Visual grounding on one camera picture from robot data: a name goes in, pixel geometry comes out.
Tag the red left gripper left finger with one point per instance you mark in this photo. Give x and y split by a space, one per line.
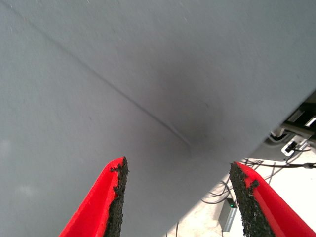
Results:
93 209

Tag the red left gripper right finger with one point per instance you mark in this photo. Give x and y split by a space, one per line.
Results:
269 212

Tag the grey box with green light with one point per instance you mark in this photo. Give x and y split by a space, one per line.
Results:
228 217

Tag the grey base panel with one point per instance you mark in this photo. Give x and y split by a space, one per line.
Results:
274 144

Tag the dark grey table cloth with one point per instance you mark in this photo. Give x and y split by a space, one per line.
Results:
98 86

